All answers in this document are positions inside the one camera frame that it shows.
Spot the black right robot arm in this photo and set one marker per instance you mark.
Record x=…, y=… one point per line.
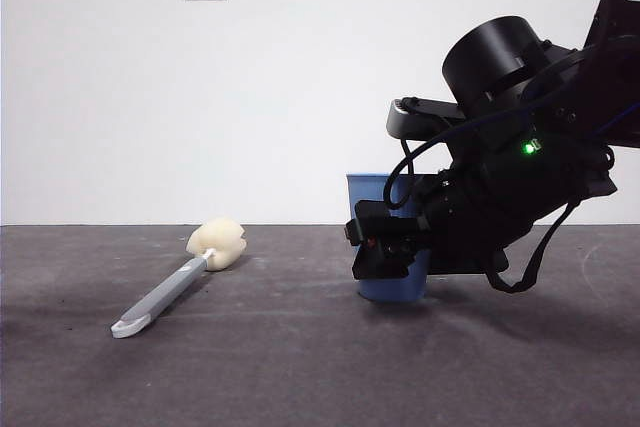
x=495, y=57

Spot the blue ribbed plastic cup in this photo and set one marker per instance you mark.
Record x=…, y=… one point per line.
x=367, y=189

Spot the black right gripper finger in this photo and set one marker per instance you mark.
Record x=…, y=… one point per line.
x=382, y=264

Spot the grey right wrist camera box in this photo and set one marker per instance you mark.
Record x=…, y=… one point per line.
x=400, y=122

